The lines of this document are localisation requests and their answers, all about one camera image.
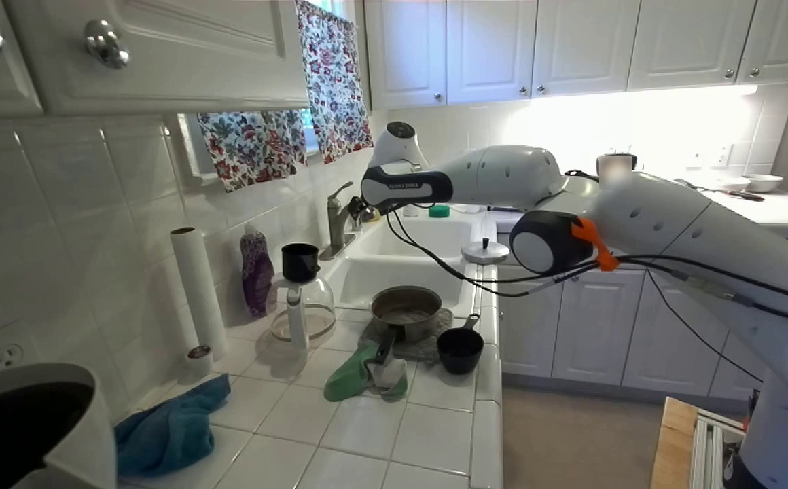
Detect metal cooking pot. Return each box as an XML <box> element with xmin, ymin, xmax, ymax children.
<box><xmin>368</xmin><ymin>282</ymin><xmax>445</xmax><ymax>361</ymax></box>

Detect white bowl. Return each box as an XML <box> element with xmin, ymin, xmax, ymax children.
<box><xmin>746</xmin><ymin>171</ymin><xmax>788</xmax><ymax>197</ymax></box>

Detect blue cloth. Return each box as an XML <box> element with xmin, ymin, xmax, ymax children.
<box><xmin>111</xmin><ymin>372</ymin><xmax>235</xmax><ymax>482</ymax></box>

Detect black and white kettle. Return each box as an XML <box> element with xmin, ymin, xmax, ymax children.
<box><xmin>595</xmin><ymin>150</ymin><xmax>641</xmax><ymax>180</ymax></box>

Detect aluminium mounting frame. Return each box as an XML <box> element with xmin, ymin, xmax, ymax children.
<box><xmin>691</xmin><ymin>404</ymin><xmax>748</xmax><ymax>489</ymax></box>

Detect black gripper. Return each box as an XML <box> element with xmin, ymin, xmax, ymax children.
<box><xmin>361</xmin><ymin>198</ymin><xmax>397</xmax><ymax>222</ymax></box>

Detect white paper towel roll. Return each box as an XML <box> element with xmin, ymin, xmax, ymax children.
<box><xmin>170</xmin><ymin>226</ymin><xmax>232</xmax><ymax>368</ymax></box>

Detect orange cable clip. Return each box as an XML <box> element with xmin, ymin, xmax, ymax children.
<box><xmin>568</xmin><ymin>216</ymin><xmax>621</xmax><ymax>274</ymax></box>

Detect small black measuring cup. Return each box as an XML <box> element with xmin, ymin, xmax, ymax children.
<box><xmin>436</xmin><ymin>309</ymin><xmax>486</xmax><ymax>377</ymax></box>

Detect floral side curtain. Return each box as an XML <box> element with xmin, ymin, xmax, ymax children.
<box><xmin>293</xmin><ymin>0</ymin><xmax>379</xmax><ymax>167</ymax></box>

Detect white cabinet door, wide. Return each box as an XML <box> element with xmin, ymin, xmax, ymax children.
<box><xmin>0</xmin><ymin>0</ymin><xmax>312</xmax><ymax>118</ymax></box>

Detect brushed metal tap faucet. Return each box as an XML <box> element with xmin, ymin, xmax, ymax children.
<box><xmin>323</xmin><ymin>180</ymin><xmax>372</xmax><ymax>260</ymax></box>

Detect white upper cabinets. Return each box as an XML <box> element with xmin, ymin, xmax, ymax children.
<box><xmin>361</xmin><ymin>0</ymin><xmax>788</xmax><ymax>115</ymax></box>

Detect green cloth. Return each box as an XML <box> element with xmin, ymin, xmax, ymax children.
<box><xmin>320</xmin><ymin>338</ymin><xmax>410</xmax><ymax>404</ymax></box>

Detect white cabinets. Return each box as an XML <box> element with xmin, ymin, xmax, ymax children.
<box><xmin>497</xmin><ymin>216</ymin><xmax>788</xmax><ymax>404</ymax></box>
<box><xmin>361</xmin><ymin>0</ymin><xmax>788</xmax><ymax>115</ymax></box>

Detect glass carafe with black top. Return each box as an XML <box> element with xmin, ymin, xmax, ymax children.
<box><xmin>267</xmin><ymin>241</ymin><xmax>341</xmax><ymax>355</ymax></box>

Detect white lower cabinets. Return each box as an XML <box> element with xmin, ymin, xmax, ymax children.
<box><xmin>497</xmin><ymin>216</ymin><xmax>788</xmax><ymax>404</ymax></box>

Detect white double sink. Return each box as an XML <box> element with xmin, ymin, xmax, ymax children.
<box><xmin>318</xmin><ymin>211</ymin><xmax>482</xmax><ymax>317</ymax></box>

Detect thin black camera cable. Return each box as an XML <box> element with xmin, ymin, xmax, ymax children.
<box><xmin>644</xmin><ymin>270</ymin><xmax>767</xmax><ymax>385</ymax></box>

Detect white wall outlet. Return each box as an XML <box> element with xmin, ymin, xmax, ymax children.
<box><xmin>0</xmin><ymin>321</ymin><xmax>43</xmax><ymax>381</ymax></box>

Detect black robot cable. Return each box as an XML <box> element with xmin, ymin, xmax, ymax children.
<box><xmin>380</xmin><ymin>209</ymin><xmax>788</xmax><ymax>331</ymax></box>

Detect purple bottle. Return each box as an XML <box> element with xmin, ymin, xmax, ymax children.
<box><xmin>238</xmin><ymin>226</ymin><xmax>278</xmax><ymax>321</ymax></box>

